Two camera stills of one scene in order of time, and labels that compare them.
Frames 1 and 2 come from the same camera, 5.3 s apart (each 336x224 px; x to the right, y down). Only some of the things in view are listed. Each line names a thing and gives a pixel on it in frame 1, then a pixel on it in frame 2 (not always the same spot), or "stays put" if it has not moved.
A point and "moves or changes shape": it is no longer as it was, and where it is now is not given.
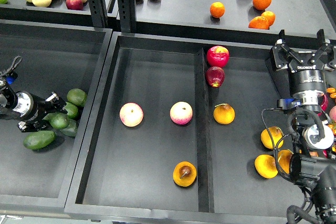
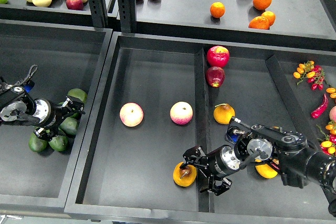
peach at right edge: [332, 112] stays put
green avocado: [58, 120] moves or changes shape
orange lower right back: [270, 16] stays put
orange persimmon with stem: [184, 173] stays put
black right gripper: [307, 69] → [214, 165]
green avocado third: [71, 129] stays put
